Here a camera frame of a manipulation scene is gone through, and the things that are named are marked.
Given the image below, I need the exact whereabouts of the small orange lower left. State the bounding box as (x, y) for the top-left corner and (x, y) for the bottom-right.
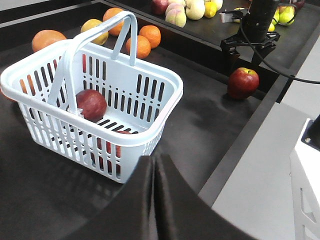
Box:
(136, 35), (151, 59)

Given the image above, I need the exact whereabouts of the pink peach right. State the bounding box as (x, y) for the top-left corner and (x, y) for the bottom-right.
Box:
(165, 9), (187, 28)

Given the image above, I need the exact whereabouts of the pink peach left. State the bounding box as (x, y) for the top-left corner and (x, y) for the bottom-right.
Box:
(165, 2), (185, 15)

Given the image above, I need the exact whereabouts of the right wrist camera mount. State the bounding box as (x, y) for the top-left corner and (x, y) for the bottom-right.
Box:
(219, 8), (249, 23)

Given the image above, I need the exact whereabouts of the red apple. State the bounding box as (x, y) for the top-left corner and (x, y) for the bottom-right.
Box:
(76, 89), (107, 123)
(89, 130), (133, 176)
(227, 67), (260, 100)
(151, 0), (169, 15)

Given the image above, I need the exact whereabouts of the small orange lower right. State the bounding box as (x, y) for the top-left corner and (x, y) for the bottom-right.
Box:
(139, 25), (162, 49)

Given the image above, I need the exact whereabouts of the yellow lemon upper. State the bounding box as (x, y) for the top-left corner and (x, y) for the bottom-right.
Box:
(204, 1), (217, 19)

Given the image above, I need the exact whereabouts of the black right produce table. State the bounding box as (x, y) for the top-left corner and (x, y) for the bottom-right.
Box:
(102, 0), (320, 103)

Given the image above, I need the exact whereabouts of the large orange far right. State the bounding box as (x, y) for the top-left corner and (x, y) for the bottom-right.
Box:
(102, 7), (126, 37)

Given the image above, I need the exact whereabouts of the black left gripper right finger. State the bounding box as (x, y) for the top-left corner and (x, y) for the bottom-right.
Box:
(154, 154), (253, 240)

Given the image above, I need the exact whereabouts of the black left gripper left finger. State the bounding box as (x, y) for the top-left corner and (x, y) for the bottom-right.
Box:
(64, 156), (154, 240)

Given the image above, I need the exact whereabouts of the orange behind middle apple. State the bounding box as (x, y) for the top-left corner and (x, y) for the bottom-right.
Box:
(31, 29), (67, 53)

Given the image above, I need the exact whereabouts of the light blue plastic basket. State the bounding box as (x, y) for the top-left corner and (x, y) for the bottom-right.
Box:
(0, 11), (183, 184)

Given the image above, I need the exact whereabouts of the yellow orange fruit right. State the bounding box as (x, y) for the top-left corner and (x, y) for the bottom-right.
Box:
(80, 18), (110, 46)

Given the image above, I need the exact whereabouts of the green apple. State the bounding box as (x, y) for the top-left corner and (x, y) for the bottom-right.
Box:
(278, 6), (296, 26)

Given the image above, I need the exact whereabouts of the pink peach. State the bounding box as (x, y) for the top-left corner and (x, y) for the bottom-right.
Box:
(165, 2), (185, 15)
(165, 9), (187, 28)

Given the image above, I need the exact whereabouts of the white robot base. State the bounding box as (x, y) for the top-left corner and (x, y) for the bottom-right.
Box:
(290, 118), (320, 240)

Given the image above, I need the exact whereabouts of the small orange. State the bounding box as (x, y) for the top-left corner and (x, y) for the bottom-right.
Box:
(139, 25), (162, 49)
(136, 35), (151, 59)

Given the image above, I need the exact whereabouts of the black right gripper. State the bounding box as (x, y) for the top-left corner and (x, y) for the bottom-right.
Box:
(220, 32), (281, 74)

